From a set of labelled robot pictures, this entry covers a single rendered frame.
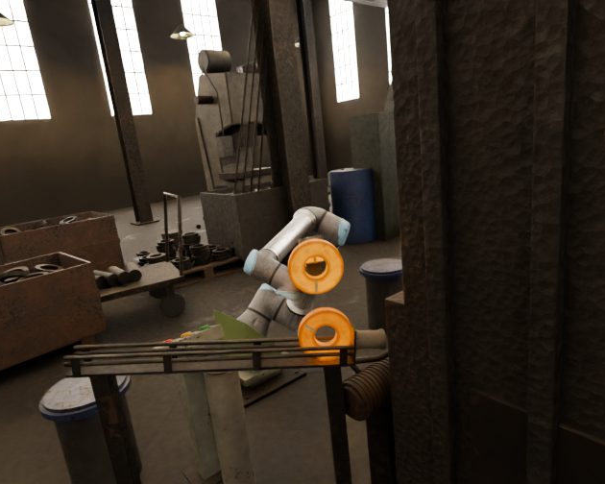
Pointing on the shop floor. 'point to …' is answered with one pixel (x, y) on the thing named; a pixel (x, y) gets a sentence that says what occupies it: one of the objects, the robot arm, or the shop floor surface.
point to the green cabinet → (382, 183)
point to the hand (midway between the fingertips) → (314, 259)
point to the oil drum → (354, 203)
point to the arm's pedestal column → (270, 385)
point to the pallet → (195, 258)
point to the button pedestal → (200, 416)
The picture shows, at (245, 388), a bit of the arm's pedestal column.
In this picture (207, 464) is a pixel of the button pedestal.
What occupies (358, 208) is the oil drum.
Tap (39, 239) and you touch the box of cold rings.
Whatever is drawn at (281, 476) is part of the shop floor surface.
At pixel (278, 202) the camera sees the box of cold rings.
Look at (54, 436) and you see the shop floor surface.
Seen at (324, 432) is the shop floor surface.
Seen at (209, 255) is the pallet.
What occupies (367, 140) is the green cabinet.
